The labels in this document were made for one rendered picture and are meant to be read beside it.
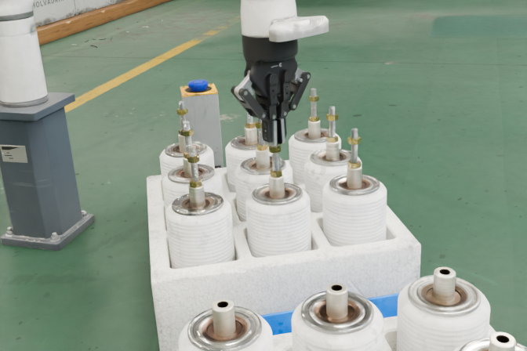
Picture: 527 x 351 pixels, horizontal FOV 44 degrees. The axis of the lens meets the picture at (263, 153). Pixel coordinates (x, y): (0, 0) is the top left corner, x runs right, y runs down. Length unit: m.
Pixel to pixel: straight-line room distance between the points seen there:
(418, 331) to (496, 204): 0.87
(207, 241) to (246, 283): 0.08
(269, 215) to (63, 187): 0.62
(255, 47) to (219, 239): 0.28
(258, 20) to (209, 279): 0.36
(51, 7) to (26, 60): 2.67
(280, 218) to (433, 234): 0.54
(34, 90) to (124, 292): 0.44
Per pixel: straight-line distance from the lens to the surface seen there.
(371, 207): 0.97
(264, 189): 0.99
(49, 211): 1.44
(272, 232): 0.95
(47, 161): 1.40
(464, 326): 0.72
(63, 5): 4.15
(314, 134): 1.20
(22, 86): 1.38
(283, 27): 0.82
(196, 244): 0.94
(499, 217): 1.51
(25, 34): 1.37
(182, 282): 0.93
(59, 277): 1.35
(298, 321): 0.70
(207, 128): 1.32
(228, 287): 0.94
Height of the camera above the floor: 0.65
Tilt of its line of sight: 21 degrees down
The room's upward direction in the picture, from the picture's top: 3 degrees counter-clockwise
